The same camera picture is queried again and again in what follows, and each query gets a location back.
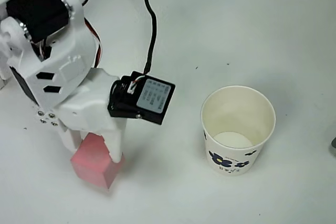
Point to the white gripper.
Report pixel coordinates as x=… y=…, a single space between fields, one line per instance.
x=83 y=110

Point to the pink foam block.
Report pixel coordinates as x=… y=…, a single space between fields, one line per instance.
x=92 y=161

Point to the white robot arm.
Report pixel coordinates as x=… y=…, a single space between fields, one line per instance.
x=34 y=11

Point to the white flower-print paper cup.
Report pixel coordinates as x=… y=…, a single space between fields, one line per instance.
x=231 y=161

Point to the grey object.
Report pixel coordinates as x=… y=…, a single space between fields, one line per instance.
x=334 y=146

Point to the black camera module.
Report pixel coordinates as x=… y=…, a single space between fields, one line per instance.
x=152 y=98

